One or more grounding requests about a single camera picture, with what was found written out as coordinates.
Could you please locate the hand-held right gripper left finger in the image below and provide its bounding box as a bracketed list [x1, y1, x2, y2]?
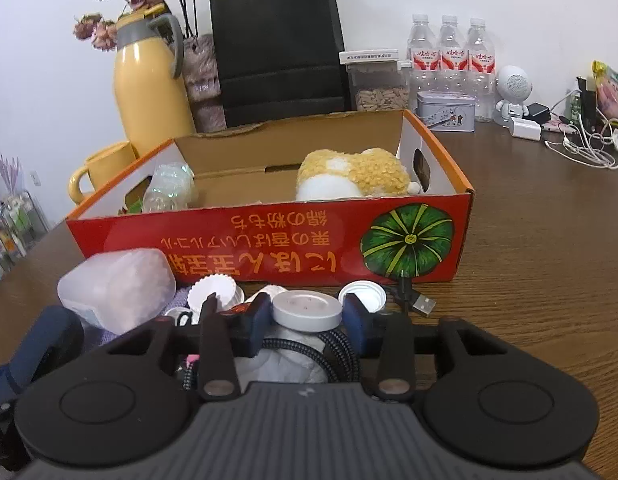
[106, 292, 274, 402]

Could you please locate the yellow mug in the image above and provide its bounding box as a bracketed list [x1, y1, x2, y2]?
[68, 141, 140, 206]

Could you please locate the white charger cube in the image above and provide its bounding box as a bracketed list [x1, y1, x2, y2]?
[508, 117, 542, 141]

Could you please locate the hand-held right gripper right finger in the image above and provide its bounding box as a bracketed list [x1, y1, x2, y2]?
[341, 291, 497, 402]

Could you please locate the clear water bottle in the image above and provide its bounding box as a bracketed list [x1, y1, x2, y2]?
[466, 18, 500, 123]
[436, 15, 472, 96]
[406, 14, 442, 96]

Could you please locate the pink knitted vase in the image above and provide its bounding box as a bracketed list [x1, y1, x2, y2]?
[181, 34, 227, 133]

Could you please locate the black stick device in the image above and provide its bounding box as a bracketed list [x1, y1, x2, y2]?
[578, 76, 598, 131]

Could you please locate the red cardboard box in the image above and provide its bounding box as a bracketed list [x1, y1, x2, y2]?
[65, 108, 476, 286]

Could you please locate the tangle of white cables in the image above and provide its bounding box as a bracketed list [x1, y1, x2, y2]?
[544, 87, 618, 168]

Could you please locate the white and yellow plush sheep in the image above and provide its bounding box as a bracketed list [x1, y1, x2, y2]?
[295, 147, 424, 202]

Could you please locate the clear iridescent ornament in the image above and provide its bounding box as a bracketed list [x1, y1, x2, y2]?
[141, 161, 200, 212]

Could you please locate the plain white bottle cap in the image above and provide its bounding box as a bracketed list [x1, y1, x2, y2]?
[338, 280, 388, 313]

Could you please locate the grey tin box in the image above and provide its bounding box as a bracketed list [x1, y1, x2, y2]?
[415, 91, 476, 134]

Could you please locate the wire rack with packets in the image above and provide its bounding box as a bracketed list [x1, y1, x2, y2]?
[0, 142, 54, 291]

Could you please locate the navy zip pouch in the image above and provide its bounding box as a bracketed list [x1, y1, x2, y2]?
[0, 305, 86, 401]

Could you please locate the yellow green snack bag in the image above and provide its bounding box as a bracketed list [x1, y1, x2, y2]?
[590, 60, 618, 123]

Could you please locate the white robot speaker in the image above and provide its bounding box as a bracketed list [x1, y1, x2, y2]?
[494, 65, 535, 128]

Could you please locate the white fluted cup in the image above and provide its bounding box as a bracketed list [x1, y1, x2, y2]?
[187, 277, 238, 312]

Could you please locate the black usb cable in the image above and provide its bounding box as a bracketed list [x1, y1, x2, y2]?
[389, 269, 438, 319]

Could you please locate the clear container of seeds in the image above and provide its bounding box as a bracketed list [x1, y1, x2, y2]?
[345, 60, 411, 112]

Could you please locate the white crumpled tissue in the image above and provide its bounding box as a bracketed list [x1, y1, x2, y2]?
[236, 325, 330, 386]

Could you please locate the flat white box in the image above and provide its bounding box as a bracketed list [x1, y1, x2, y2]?
[339, 50, 400, 66]

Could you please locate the yellow thermos jug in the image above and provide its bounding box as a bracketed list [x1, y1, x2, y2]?
[113, 4, 197, 158]

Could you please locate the black paper bag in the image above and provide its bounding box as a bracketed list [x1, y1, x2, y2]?
[209, 0, 351, 128]

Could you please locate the purple fabric pouch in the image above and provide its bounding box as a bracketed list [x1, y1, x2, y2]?
[86, 287, 195, 351]

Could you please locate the translucent plastic bottle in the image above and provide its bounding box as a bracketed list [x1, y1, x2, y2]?
[57, 248, 177, 336]

